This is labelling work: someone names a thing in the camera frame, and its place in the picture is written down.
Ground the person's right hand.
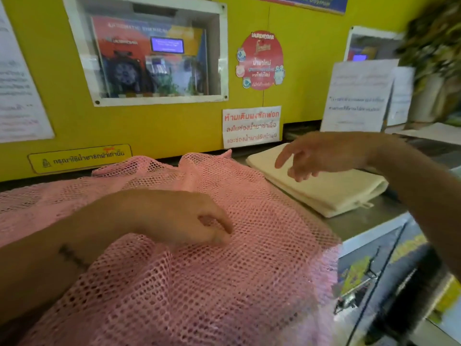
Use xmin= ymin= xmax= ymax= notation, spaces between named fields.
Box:
xmin=274 ymin=131 xmax=379 ymax=183

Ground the person's left hand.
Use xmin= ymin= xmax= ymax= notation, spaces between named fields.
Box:
xmin=133 ymin=189 xmax=235 ymax=249

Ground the pink mesh bag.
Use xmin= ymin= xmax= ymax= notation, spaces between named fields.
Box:
xmin=0 ymin=149 xmax=343 ymax=346

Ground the person's left forearm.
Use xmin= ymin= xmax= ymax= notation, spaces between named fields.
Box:
xmin=0 ymin=194 xmax=145 ymax=328

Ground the person's right forearm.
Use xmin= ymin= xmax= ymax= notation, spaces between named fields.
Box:
xmin=371 ymin=133 xmax=461 ymax=282

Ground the large standing white paper sign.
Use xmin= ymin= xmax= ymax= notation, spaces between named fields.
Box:
xmin=319 ymin=59 xmax=400 ymax=134

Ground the white red-lettered sign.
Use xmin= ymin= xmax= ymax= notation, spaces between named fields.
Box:
xmin=221 ymin=105 xmax=283 ymax=149

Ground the small standing white paper sign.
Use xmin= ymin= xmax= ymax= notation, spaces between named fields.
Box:
xmin=386 ymin=66 xmax=416 ymax=127

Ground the white plant pot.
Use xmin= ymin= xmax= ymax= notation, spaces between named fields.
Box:
xmin=409 ymin=73 xmax=449 ymax=124

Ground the flat white paper sheet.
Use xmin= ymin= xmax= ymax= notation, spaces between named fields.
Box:
xmin=398 ymin=122 xmax=461 ymax=146

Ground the yellow warning label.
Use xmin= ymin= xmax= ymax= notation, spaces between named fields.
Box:
xmin=27 ymin=143 xmax=133 ymax=175

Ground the round red sticker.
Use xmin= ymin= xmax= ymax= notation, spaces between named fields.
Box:
xmin=235 ymin=30 xmax=286 ymax=91

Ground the white-framed dispenser window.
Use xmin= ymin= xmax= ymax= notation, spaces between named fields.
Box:
xmin=343 ymin=25 xmax=407 ymax=62
xmin=61 ymin=0 xmax=230 ymax=108

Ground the yellow number sticker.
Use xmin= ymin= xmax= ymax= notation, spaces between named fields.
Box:
xmin=340 ymin=256 xmax=373 ymax=296

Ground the green potted plant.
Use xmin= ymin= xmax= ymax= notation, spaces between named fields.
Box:
xmin=395 ymin=0 xmax=461 ymax=95

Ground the metal machine key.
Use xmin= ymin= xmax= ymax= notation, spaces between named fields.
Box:
xmin=332 ymin=281 xmax=375 ymax=316

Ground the blue red-lettered poster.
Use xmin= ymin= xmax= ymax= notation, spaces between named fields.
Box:
xmin=240 ymin=0 xmax=350 ymax=15

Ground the white printed paper notice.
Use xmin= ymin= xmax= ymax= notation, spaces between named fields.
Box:
xmin=0 ymin=0 xmax=56 ymax=144

